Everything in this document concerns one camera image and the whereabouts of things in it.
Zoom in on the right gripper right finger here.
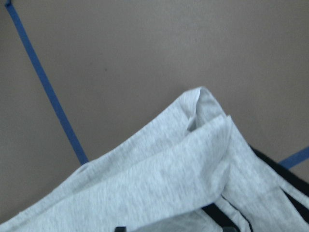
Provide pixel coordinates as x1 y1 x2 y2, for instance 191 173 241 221
223 227 236 232

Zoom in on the grey cartoon print t-shirt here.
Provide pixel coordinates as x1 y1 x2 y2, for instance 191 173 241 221
0 87 309 232

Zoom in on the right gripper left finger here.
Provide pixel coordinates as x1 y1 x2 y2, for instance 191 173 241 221
114 226 126 232

